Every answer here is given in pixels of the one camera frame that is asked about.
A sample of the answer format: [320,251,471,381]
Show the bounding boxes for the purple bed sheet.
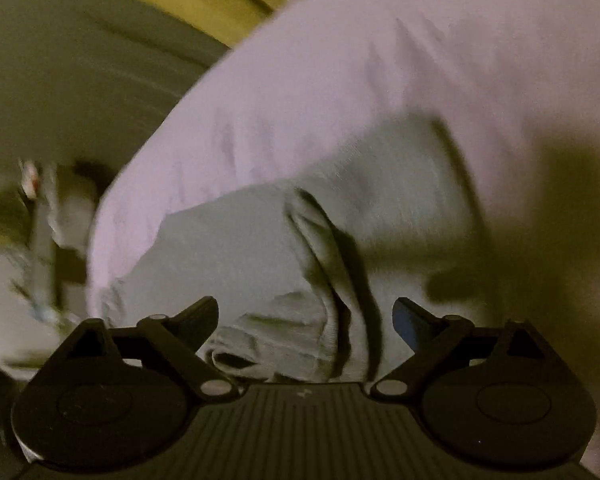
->
[84,0,600,466]

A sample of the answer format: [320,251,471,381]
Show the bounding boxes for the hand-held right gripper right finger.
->
[369,297,563,401]

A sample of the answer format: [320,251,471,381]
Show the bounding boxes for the pale blurred clutter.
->
[0,157,98,368]

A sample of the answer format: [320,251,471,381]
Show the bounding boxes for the grey sweat pants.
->
[87,114,486,386]

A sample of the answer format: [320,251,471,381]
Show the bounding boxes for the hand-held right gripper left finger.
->
[44,296,239,401]

